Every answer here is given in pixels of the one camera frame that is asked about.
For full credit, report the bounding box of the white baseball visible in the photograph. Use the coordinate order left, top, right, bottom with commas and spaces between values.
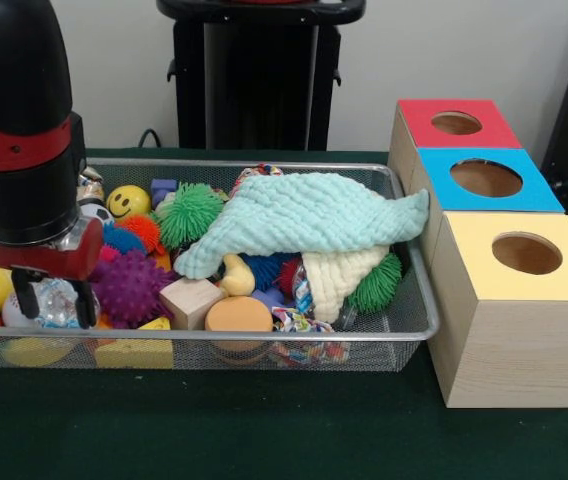
1, 292, 23, 329

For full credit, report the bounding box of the cream knitted cloth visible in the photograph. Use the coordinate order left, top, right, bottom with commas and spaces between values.
300, 244, 391, 324

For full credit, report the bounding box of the mint green cloth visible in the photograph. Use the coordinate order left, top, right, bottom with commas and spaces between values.
172, 172, 432, 281

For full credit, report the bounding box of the clear wrapper with blue print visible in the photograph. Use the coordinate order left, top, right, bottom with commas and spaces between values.
34, 278, 101, 330

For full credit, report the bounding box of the purple spiky ball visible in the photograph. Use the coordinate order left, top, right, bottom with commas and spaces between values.
94, 248, 178, 326

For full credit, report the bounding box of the dark green table cloth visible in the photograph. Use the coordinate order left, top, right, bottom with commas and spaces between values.
0, 148, 568, 480

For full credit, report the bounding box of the green spiky ball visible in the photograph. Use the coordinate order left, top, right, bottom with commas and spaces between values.
346, 252, 403, 314
158, 182, 226, 251

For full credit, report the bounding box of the wooden three-hole sorting box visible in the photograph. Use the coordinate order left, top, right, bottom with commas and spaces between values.
387, 98, 568, 409

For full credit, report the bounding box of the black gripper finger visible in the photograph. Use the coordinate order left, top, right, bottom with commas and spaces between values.
71, 278, 97, 330
11, 268, 41, 321

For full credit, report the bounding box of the orange round disc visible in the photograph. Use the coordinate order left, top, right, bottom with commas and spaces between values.
205, 296, 274, 353

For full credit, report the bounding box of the clear mesh bin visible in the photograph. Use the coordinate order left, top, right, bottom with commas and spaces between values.
0, 157, 441, 373

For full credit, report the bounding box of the yellow smiley face ball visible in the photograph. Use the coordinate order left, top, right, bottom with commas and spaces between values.
107, 185, 152, 221

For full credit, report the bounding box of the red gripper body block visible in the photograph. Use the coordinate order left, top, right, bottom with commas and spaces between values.
0, 216, 105, 283

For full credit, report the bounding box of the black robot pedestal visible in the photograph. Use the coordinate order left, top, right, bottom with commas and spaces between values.
157, 0, 367, 151

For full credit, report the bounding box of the wooden cube block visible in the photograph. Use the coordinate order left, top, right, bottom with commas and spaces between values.
160, 277, 227, 331

